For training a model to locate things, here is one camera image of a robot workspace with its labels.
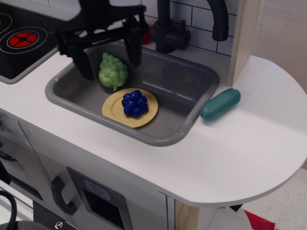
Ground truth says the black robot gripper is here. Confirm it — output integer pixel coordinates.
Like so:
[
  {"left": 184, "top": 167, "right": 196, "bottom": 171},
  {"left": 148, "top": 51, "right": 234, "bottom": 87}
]
[{"left": 51, "top": 0, "right": 148, "bottom": 81}]

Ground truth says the blue toy blueberries cluster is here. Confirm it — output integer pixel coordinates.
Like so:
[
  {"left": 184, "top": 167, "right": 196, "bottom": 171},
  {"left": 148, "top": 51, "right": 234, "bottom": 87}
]
[{"left": 121, "top": 90, "right": 149, "bottom": 117}]

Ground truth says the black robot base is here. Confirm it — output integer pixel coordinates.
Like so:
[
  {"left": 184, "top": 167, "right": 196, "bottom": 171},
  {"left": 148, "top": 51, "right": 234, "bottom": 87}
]
[{"left": 0, "top": 201, "right": 77, "bottom": 230}]

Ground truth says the yellow toy plate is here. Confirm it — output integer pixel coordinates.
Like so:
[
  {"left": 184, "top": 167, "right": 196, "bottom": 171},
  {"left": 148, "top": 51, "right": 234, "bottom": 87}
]
[{"left": 102, "top": 88, "right": 158, "bottom": 128}]

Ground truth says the grey toy sink basin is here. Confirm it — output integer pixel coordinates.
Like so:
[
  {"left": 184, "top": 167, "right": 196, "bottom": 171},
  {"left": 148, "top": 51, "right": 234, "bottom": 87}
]
[{"left": 45, "top": 41, "right": 219, "bottom": 147}]

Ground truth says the green toy lettuce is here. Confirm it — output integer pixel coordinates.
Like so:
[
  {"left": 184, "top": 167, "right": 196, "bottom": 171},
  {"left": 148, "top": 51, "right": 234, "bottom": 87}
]
[{"left": 98, "top": 52, "right": 129, "bottom": 92}]

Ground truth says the red toy strawberry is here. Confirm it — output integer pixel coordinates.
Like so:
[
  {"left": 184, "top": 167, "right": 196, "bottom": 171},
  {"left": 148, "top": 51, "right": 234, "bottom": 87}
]
[{"left": 142, "top": 25, "right": 151, "bottom": 45}]

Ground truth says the black toy faucet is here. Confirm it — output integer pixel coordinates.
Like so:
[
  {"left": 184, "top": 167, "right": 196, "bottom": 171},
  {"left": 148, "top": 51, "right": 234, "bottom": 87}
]
[{"left": 150, "top": 0, "right": 229, "bottom": 54}]

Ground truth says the black toy stovetop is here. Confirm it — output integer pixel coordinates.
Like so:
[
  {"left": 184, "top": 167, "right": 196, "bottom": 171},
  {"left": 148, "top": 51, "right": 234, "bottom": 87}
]
[{"left": 0, "top": 0, "right": 75, "bottom": 84}]

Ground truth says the teal toy cucumber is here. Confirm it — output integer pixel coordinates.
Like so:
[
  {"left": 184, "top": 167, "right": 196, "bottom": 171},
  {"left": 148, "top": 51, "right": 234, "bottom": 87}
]
[{"left": 200, "top": 88, "right": 241, "bottom": 121}]

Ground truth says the wooden side panel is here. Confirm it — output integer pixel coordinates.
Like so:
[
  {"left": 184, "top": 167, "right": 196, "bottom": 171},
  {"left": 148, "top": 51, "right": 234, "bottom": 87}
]
[{"left": 227, "top": 0, "right": 263, "bottom": 87}]

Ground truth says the grey dishwasher door panel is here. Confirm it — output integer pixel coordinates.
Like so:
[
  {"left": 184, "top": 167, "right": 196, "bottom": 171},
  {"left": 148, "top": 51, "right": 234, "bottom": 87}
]
[{"left": 67, "top": 167, "right": 132, "bottom": 230}]

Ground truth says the red cloth on floor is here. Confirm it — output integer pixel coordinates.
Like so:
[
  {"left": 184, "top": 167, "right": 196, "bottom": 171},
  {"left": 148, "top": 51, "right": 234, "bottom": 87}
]
[{"left": 244, "top": 210, "right": 275, "bottom": 230}]

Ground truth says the black oven door handle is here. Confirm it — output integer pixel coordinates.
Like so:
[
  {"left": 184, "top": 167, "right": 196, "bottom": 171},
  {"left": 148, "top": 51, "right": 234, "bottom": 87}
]
[{"left": 51, "top": 176, "right": 77, "bottom": 216}]

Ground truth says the black braided cable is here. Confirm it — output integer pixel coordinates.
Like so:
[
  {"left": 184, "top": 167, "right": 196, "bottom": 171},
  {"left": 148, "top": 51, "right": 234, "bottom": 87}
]
[{"left": 0, "top": 190, "right": 18, "bottom": 230}]

